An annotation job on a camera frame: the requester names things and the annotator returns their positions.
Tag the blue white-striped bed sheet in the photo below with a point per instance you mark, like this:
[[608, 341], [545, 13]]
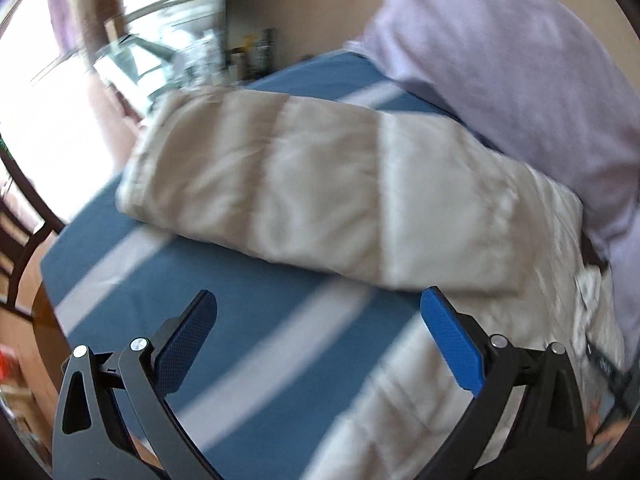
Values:
[[289, 351]]

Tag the glass-top side table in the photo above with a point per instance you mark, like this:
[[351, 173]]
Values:
[[143, 71]]

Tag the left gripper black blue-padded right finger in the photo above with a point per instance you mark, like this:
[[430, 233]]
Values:
[[548, 437]]

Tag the lilac pillow near wall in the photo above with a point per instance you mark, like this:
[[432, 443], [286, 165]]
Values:
[[531, 77]]

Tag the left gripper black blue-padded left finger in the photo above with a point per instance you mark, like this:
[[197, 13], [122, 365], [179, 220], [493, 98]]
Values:
[[90, 437]]

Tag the cream puffer jacket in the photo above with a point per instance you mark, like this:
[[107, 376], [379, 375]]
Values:
[[400, 201]]

